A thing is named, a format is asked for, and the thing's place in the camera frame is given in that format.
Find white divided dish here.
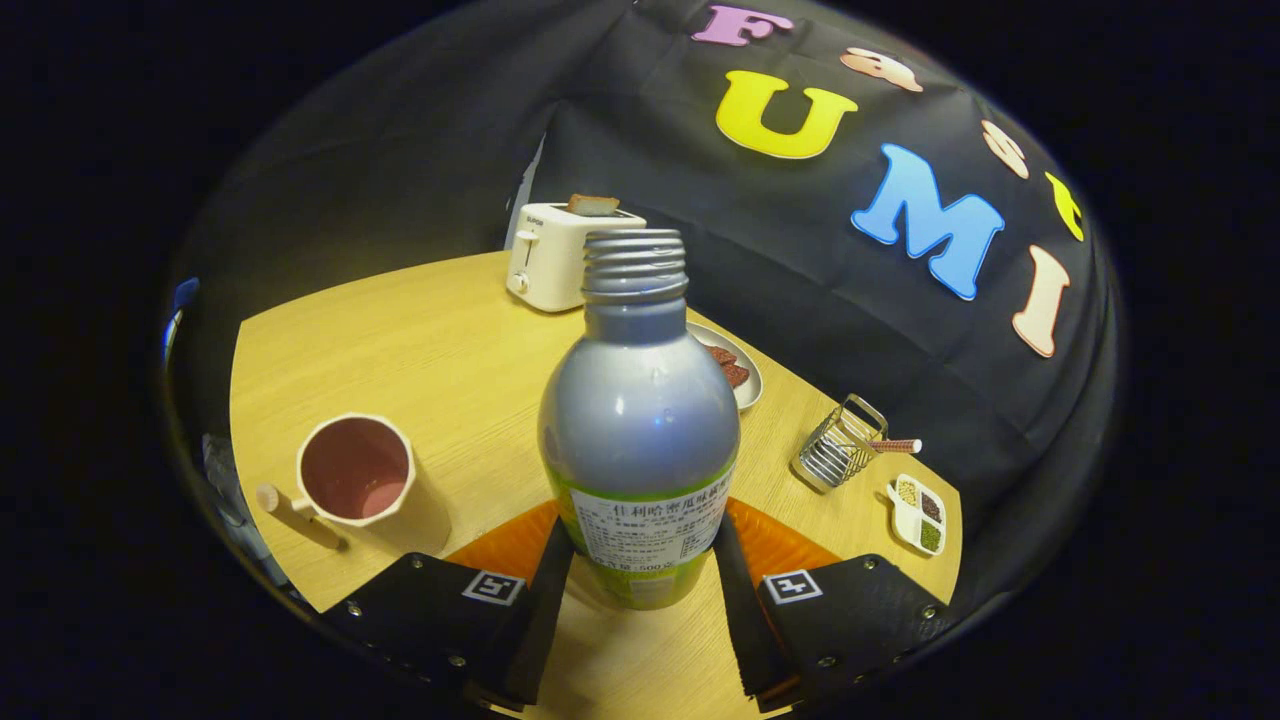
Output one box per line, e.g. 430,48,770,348
886,473,947,557

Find red food slices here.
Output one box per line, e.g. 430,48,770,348
706,345,751,389

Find black backdrop cloth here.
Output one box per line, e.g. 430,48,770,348
165,0,1121,601

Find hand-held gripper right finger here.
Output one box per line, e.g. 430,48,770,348
712,497,956,713

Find small white plate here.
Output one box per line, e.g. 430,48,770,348
686,320,765,412

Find wire metal holder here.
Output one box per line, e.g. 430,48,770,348
791,394,889,494

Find silver juice bottle green label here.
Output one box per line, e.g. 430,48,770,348
538,229,742,611

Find white toaster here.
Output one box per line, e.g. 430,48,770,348
505,203,648,313

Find wooden table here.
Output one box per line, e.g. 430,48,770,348
229,250,964,720

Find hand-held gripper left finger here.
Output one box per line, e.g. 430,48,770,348
320,500,578,713

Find beige cup with handle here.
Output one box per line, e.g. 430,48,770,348
256,413,451,557

